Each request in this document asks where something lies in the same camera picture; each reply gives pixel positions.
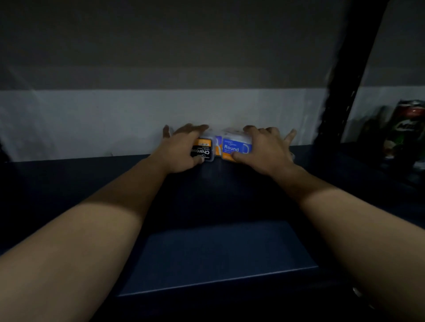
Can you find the person's left forearm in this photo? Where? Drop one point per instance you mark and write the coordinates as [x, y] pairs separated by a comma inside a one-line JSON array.
[[83, 248]]

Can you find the blue label dental floss box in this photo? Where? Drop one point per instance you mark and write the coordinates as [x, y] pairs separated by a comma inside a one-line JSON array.
[[232, 147]]

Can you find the person's right hand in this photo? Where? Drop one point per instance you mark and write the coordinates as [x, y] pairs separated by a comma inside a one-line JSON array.
[[269, 152]]

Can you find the row of green drink cans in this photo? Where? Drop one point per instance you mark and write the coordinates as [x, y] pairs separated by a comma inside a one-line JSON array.
[[405, 129]]

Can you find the dark metal shelf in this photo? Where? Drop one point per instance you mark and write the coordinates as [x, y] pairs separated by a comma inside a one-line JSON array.
[[215, 248]]

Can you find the person's right forearm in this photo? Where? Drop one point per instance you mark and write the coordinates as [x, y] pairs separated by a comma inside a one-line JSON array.
[[365, 239]]

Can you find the person's left hand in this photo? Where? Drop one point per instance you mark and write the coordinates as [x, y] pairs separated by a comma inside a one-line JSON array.
[[176, 152]]

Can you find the black label dental floss box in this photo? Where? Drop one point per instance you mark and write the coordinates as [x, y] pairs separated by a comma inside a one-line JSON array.
[[204, 151]]

